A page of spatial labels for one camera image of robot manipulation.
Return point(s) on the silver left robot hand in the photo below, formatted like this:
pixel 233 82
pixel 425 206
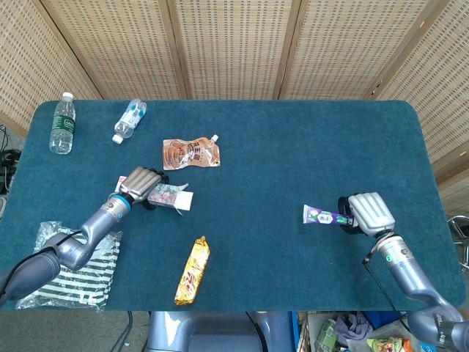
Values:
pixel 139 183

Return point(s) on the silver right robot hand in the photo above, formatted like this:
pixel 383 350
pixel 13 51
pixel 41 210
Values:
pixel 370 212

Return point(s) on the purple white toothpaste tube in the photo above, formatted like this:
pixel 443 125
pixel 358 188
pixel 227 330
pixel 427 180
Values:
pixel 318 216

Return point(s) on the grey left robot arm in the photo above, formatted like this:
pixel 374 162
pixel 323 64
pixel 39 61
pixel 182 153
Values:
pixel 95 227

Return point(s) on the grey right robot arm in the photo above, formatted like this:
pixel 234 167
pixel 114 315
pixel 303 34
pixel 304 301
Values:
pixel 406 271

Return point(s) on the orange spout pouch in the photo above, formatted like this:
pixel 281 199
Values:
pixel 187 154

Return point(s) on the blue label water bottle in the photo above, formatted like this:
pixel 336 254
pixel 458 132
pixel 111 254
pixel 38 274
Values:
pixel 129 119

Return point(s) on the chrome chair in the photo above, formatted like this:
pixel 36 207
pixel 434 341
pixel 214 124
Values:
pixel 461 234

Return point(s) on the green label water bottle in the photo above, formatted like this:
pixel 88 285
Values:
pixel 63 126

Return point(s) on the gold biscuit packet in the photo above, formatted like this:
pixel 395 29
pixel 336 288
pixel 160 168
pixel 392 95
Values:
pixel 194 271

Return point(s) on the striped clear plastic bag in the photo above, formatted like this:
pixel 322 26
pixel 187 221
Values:
pixel 88 282

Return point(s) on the purple cloth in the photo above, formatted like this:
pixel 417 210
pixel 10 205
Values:
pixel 353 326

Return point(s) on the teal table cloth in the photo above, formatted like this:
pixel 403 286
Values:
pixel 275 146

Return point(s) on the orange green snack packet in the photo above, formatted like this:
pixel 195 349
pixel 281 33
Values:
pixel 388 345

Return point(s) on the grey robot torso base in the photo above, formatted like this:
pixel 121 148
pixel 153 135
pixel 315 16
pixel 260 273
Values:
pixel 205 333

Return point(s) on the woven wooden folding screen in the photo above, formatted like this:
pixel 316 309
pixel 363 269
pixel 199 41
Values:
pixel 234 47

